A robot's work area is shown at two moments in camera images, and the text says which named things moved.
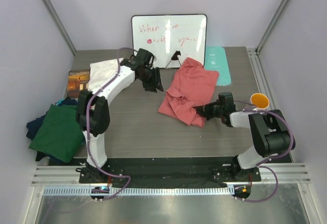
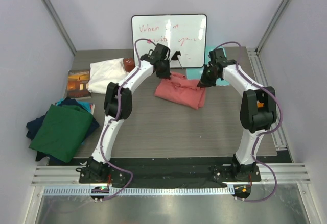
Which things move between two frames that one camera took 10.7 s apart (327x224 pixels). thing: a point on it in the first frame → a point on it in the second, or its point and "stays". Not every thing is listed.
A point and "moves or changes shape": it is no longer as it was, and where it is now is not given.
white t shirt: [101, 72] stays
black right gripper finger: [202, 108] → [206, 79]
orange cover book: [77, 80] stays
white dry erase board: [171, 38] stays
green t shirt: [59, 133] stays
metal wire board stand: [175, 57] stays
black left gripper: [156, 84] → [166, 74]
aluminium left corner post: [55, 15] stays
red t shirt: [192, 85] moves or changes shape
